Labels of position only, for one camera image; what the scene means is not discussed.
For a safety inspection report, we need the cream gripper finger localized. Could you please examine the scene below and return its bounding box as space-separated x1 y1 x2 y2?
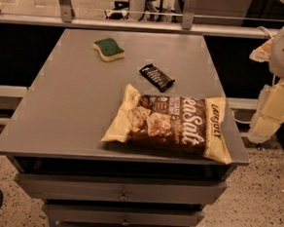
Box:
248 79 284 143

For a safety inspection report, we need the green and yellow sponge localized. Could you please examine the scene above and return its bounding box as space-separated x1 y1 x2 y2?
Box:
93 38 124 62

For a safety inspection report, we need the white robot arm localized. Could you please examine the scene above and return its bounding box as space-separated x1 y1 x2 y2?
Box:
248 26 284 143

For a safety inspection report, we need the sea salt chips bag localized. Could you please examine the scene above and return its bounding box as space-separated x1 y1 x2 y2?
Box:
102 85 231 164

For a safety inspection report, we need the black candy bar wrapper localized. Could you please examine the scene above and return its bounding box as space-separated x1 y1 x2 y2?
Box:
139 64 174 93

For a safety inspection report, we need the top grey drawer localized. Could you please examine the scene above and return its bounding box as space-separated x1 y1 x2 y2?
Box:
15 173 227 205

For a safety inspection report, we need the grey drawer cabinet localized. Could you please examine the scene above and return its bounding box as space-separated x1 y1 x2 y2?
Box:
0 29 248 227

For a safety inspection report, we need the middle grey drawer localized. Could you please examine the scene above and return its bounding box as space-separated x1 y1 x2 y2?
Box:
43 204 204 227

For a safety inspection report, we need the white cable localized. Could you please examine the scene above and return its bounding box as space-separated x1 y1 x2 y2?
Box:
256 25 276 40

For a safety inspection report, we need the metal railing frame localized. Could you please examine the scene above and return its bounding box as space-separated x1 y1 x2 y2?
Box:
0 0 277 38

